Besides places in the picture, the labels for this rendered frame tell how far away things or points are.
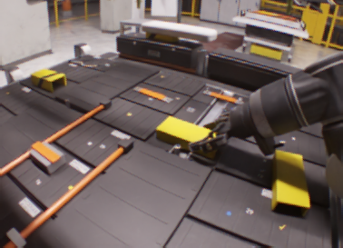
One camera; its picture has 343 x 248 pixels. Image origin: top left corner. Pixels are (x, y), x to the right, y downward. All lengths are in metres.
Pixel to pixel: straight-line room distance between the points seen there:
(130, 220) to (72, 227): 0.10
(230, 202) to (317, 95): 0.25
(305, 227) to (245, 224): 0.12
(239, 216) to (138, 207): 0.19
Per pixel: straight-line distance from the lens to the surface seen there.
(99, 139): 0.59
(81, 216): 0.43
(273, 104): 0.44
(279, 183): 0.49
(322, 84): 0.42
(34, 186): 0.51
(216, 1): 9.83
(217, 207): 0.45
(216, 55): 0.96
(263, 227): 0.45
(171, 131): 0.58
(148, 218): 0.41
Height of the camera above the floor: 1.36
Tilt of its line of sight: 31 degrees down
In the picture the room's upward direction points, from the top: 4 degrees clockwise
